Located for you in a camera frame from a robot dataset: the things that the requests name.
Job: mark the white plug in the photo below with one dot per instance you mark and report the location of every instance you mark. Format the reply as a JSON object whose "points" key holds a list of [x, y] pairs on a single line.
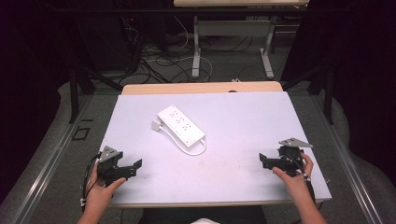
{"points": [[156, 125]]}

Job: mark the person's dark clothing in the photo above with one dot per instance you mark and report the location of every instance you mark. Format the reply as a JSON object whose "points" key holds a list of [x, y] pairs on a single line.
{"points": [[202, 214]]}

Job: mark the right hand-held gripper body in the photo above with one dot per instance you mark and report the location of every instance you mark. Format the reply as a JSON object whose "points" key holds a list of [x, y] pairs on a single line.
{"points": [[291, 158]]}

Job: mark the aluminium floor rail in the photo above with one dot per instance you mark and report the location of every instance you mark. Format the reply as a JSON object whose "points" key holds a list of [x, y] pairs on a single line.
{"points": [[351, 174], [43, 174]]}

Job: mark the white table mat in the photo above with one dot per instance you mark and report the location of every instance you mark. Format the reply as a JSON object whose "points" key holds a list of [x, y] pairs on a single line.
{"points": [[236, 130]]}

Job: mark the black metal stand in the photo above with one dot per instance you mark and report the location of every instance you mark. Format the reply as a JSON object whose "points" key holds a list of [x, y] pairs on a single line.
{"points": [[328, 93], [74, 96]]}

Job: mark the white desk with metal legs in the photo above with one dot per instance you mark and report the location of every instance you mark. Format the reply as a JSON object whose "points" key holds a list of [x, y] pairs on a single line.
{"points": [[233, 28]]}

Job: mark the person's left hand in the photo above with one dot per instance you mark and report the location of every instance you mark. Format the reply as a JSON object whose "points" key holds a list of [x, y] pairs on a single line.
{"points": [[99, 196]]}

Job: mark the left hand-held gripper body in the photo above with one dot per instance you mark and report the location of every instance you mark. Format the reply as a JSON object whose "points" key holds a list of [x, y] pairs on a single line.
{"points": [[107, 169]]}

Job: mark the white power strip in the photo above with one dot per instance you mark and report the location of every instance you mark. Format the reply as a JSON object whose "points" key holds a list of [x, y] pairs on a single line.
{"points": [[182, 126]]}

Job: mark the black computer tower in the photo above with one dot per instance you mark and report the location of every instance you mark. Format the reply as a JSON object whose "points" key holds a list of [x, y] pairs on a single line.
{"points": [[106, 43]]}

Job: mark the person's right hand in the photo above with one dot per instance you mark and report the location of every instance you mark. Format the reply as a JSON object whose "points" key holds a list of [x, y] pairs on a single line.
{"points": [[297, 185]]}

